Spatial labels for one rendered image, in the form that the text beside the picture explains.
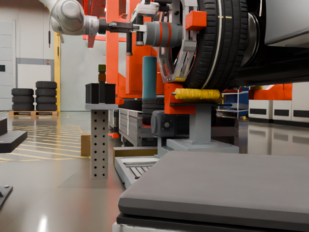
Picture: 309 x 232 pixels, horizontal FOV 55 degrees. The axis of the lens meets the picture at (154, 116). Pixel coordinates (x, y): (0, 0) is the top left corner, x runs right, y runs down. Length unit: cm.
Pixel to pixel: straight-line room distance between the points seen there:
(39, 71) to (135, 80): 1072
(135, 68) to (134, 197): 176
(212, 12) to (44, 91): 871
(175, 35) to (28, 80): 1126
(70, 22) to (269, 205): 109
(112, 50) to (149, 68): 234
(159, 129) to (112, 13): 253
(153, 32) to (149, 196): 135
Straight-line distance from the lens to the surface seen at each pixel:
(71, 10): 129
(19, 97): 1004
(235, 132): 252
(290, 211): 40
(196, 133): 174
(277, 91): 499
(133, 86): 211
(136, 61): 214
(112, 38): 412
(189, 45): 150
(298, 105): 676
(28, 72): 1276
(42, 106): 994
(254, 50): 182
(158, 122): 195
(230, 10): 157
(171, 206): 39
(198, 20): 144
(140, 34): 153
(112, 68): 406
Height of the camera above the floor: 46
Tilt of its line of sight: 3 degrees down
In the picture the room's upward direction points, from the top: 1 degrees clockwise
